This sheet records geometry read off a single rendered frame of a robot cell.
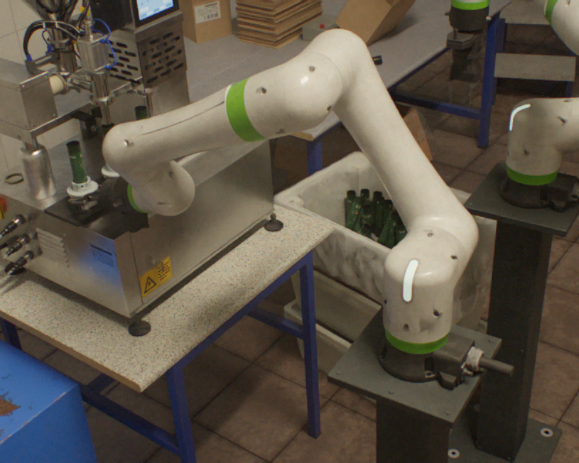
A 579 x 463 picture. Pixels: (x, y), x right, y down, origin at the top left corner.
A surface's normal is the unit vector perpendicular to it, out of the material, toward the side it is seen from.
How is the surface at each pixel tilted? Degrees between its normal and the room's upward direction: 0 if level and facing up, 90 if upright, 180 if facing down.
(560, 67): 0
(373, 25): 90
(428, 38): 0
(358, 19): 90
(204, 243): 90
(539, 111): 16
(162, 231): 90
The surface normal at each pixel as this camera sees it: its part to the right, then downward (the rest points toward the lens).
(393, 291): -0.81, 0.34
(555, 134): 0.07, 0.48
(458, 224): 0.39, -0.63
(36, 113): 0.80, 0.29
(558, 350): -0.06, -0.84
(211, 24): 0.52, 0.44
